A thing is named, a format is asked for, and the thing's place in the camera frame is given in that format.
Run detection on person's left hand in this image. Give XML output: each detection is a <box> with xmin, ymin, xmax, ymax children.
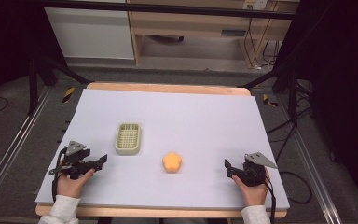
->
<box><xmin>56</xmin><ymin>167</ymin><xmax>96</xmax><ymax>200</ymax></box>

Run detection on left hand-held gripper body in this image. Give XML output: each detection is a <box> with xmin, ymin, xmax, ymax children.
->
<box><xmin>48</xmin><ymin>140</ymin><xmax>91</xmax><ymax>181</ymax></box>

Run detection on person's right hand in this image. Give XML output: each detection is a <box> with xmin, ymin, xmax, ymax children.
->
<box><xmin>231</xmin><ymin>169</ymin><xmax>271</xmax><ymax>207</ymax></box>

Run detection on light wooden desk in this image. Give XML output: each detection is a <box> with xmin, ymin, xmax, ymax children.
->
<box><xmin>126</xmin><ymin>0</ymin><xmax>296</xmax><ymax>68</ymax></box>

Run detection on metal floor rail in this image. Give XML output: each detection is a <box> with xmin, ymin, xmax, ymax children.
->
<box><xmin>0</xmin><ymin>87</ymin><xmax>54</xmax><ymax>216</ymax></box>
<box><xmin>278</xmin><ymin>92</ymin><xmax>344</xmax><ymax>224</ymax></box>

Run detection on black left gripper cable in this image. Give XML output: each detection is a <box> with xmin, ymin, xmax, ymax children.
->
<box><xmin>51</xmin><ymin>147</ymin><xmax>68</xmax><ymax>203</ymax></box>

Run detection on white power strip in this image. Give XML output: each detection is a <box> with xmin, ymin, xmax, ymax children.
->
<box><xmin>242</xmin><ymin>0</ymin><xmax>269</xmax><ymax>11</ymax></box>

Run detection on white foam mat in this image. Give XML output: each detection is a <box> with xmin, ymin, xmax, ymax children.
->
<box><xmin>34</xmin><ymin>88</ymin><xmax>291</xmax><ymax>210</ymax></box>

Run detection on wooden table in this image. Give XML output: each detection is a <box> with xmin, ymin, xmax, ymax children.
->
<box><xmin>34</xmin><ymin>81</ymin><xmax>289</xmax><ymax>219</ymax></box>

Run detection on pale green slotted basket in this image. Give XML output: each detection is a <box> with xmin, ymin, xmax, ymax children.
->
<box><xmin>114</xmin><ymin>122</ymin><xmax>143</xmax><ymax>156</ymax></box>

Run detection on black metal stand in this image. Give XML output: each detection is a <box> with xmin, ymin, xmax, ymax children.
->
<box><xmin>27</xmin><ymin>54</ymin><xmax>92</xmax><ymax>117</ymax></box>
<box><xmin>236</xmin><ymin>66</ymin><xmax>302</xmax><ymax>123</ymax></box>

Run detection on white cabinet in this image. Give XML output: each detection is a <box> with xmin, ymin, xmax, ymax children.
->
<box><xmin>44</xmin><ymin>7</ymin><xmax>135</xmax><ymax>61</ymax></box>

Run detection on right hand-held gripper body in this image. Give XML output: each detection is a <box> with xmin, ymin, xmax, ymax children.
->
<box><xmin>243</xmin><ymin>151</ymin><xmax>279</xmax><ymax>188</ymax></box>

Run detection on black horizontal frame bar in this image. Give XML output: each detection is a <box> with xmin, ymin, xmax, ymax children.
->
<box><xmin>40</xmin><ymin>0</ymin><xmax>296</xmax><ymax>21</ymax></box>

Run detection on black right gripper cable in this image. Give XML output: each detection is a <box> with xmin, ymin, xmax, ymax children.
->
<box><xmin>260</xmin><ymin>173</ymin><xmax>277</xmax><ymax>224</ymax></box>

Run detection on orange flower-shaped soap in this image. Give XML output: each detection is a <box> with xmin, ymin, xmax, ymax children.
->
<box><xmin>162</xmin><ymin>151</ymin><xmax>183</xmax><ymax>175</ymax></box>

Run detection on black hanging cables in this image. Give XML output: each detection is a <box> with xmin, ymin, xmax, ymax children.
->
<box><xmin>242</xmin><ymin>17</ymin><xmax>282</xmax><ymax>71</ymax></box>

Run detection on yellow black striped tape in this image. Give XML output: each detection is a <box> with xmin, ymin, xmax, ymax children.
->
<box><xmin>62</xmin><ymin>86</ymin><xmax>76</xmax><ymax>104</ymax></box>
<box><xmin>262</xmin><ymin>93</ymin><xmax>280</xmax><ymax>108</ymax></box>

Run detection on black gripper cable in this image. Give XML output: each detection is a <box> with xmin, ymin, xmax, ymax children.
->
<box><xmin>51</xmin><ymin>147</ymin><xmax>68</xmax><ymax>203</ymax></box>
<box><xmin>260</xmin><ymin>173</ymin><xmax>277</xmax><ymax>224</ymax></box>

